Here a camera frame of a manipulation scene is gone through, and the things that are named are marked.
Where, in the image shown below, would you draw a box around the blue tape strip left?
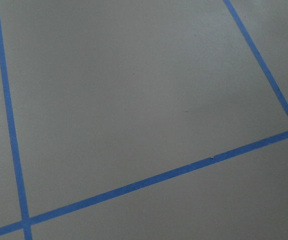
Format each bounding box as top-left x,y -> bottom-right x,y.
223,0 -> 288,117

